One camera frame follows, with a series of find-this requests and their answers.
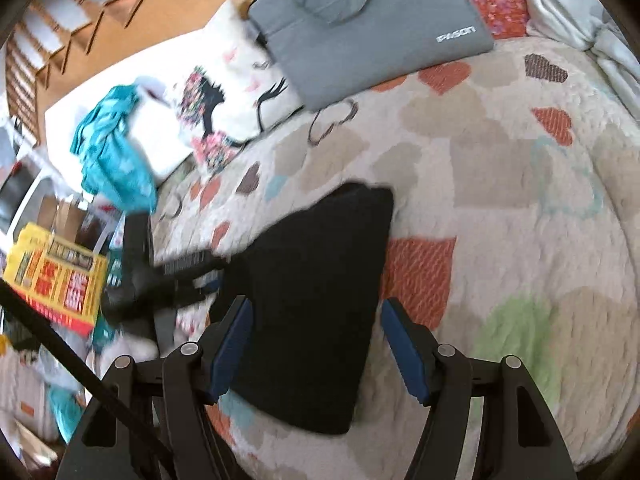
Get black cable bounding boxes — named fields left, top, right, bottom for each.
left=0, top=277, right=173, bottom=467

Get printed throw pillow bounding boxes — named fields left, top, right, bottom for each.
left=170, top=0, right=307, bottom=177

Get white fleece blanket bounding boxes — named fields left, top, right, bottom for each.
left=521, top=0, right=640, bottom=113

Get heart-print quilt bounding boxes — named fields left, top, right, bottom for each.
left=85, top=35, right=640, bottom=480

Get black pants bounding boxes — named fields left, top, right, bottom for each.
left=210, top=182, right=395, bottom=436

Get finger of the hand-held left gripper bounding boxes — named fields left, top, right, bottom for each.
left=174, top=271, right=227, bottom=307
left=154, top=249, right=227, bottom=284

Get grey laptop bag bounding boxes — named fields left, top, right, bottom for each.
left=247, top=0, right=496, bottom=112

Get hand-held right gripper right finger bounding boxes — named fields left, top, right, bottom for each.
left=381, top=297, right=577, bottom=480

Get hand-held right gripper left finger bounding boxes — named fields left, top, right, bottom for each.
left=55, top=295, right=254, bottom=480

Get yellow red printed box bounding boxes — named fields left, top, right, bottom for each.
left=4, top=221, right=109, bottom=337

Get white appliance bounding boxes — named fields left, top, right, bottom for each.
left=0, top=157, right=57, bottom=242

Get teal star-print cloth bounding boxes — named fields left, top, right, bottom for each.
left=69, top=85, right=159, bottom=214

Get cardboard box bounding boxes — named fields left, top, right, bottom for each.
left=54, top=197, right=103, bottom=248

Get white cushion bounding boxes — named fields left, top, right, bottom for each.
left=44, top=25, right=261, bottom=183

